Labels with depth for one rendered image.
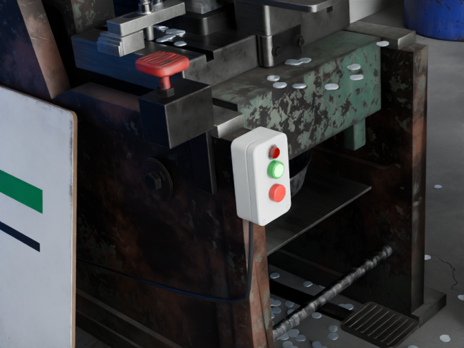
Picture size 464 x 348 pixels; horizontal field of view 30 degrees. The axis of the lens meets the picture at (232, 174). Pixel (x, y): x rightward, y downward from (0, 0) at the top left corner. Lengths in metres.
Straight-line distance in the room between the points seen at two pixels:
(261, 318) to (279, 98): 0.37
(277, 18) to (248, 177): 0.34
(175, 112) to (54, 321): 0.67
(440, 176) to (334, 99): 1.02
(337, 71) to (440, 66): 1.86
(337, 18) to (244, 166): 0.50
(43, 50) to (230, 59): 0.39
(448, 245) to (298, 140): 0.80
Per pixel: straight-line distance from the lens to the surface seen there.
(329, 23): 1.68
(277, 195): 1.31
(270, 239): 1.65
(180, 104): 1.26
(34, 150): 1.72
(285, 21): 1.53
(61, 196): 1.67
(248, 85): 1.46
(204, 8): 1.57
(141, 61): 1.26
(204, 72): 1.44
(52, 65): 1.68
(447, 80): 3.27
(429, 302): 1.97
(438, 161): 2.64
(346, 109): 1.62
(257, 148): 1.27
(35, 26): 1.68
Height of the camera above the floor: 1.15
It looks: 26 degrees down
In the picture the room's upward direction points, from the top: 5 degrees counter-clockwise
